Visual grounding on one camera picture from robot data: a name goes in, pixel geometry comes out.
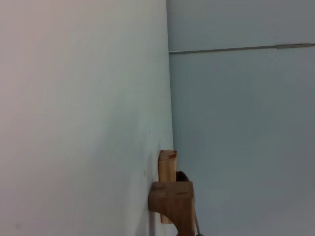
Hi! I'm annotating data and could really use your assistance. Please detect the flat stained wooden block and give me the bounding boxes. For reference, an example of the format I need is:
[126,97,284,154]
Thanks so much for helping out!
[157,149,178,225]

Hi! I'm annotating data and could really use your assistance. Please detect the arched wooden block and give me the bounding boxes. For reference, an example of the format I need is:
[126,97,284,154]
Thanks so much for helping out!
[148,181,197,236]

